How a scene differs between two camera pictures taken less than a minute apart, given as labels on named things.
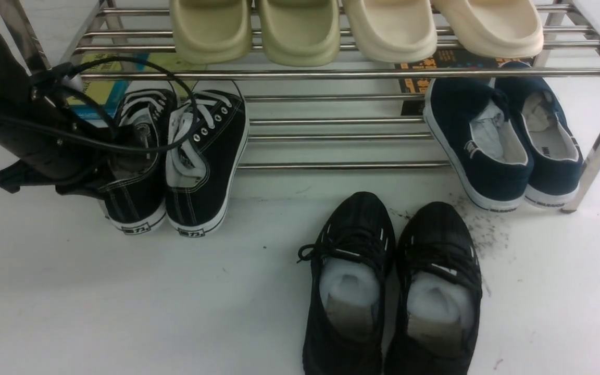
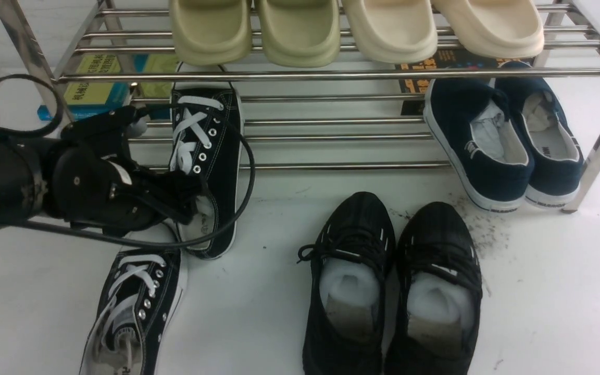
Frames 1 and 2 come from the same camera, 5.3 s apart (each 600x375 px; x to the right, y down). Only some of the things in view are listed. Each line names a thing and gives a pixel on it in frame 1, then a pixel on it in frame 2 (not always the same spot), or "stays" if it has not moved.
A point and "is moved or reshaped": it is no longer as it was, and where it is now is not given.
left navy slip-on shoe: x=478 y=142 stays
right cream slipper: x=499 y=29 stays
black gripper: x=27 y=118 → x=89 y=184
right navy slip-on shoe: x=557 y=160 stays
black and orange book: x=444 y=59 stays
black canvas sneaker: x=137 y=205 is moved or reshaped
